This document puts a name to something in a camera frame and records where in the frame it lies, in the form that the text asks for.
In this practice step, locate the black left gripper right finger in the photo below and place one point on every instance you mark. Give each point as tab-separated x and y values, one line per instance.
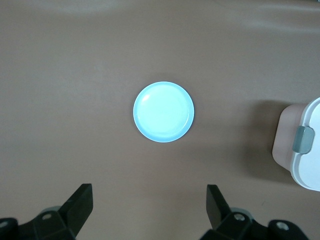
215	207

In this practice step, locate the light blue round plate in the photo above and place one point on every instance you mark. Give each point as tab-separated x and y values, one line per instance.
163	111

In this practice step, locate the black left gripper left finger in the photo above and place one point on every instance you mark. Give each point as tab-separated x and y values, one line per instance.
80	205

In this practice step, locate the white lidded storage box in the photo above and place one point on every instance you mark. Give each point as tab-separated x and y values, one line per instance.
300	162

